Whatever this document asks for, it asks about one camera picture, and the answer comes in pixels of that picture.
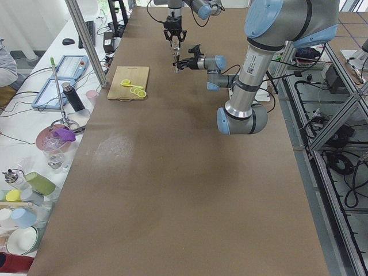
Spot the glass oil dispenser bottle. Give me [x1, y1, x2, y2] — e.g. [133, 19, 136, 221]
[2, 169, 31, 191]

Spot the white cup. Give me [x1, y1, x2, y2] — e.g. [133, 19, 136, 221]
[0, 208, 14, 228]

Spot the blue teach pendant near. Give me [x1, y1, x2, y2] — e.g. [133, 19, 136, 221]
[32, 78, 75, 110]

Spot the person in grey jacket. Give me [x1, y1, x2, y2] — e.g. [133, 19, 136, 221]
[0, 38, 18, 87]

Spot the pink bowl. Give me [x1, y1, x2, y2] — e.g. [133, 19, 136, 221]
[36, 124, 76, 152]

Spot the yellow cup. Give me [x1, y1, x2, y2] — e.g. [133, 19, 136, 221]
[5, 190, 22, 202]

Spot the black keyboard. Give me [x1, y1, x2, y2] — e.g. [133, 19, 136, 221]
[78, 20, 96, 49]

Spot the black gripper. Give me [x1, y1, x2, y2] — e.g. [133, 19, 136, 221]
[178, 44, 201, 70]
[163, 16, 187, 47]

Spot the white bowl green rim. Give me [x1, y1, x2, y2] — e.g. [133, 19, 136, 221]
[6, 227, 39, 255]

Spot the metal reacher grabber pole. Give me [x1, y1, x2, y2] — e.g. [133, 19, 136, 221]
[49, 57, 81, 133]

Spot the green cup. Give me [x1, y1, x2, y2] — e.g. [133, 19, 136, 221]
[25, 172, 56, 196]

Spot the blue teach pendant far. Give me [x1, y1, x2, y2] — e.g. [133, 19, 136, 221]
[56, 55, 89, 81]

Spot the blue teach pendant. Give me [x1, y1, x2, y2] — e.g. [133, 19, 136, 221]
[56, 55, 89, 81]
[32, 78, 75, 110]

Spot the black steel thermos bottle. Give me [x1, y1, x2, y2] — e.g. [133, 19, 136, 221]
[62, 82, 85, 112]

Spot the black computer mouse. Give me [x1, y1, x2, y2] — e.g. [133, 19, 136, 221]
[62, 38, 75, 45]

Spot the clear glass shaker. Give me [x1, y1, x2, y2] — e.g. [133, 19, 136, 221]
[171, 41, 180, 56]

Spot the black power box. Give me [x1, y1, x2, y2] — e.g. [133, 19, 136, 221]
[325, 64, 348, 94]

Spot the red object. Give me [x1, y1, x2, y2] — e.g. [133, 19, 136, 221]
[1, 252, 34, 274]

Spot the purple cloth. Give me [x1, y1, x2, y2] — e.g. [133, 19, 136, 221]
[53, 127, 76, 141]

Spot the bamboo cutting board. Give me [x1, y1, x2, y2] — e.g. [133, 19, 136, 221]
[107, 66, 150, 101]

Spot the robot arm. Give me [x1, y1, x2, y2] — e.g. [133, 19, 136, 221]
[173, 1, 339, 135]
[163, 0, 225, 51]

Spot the pink cup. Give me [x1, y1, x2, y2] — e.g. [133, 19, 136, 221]
[85, 90, 98, 105]

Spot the aluminium frame post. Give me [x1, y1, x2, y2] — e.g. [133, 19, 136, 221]
[65, 0, 108, 88]

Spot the steel measuring jigger cup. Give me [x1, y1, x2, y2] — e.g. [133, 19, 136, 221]
[173, 55, 180, 74]

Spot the light blue cup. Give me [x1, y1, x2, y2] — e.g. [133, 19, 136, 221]
[11, 208, 37, 229]

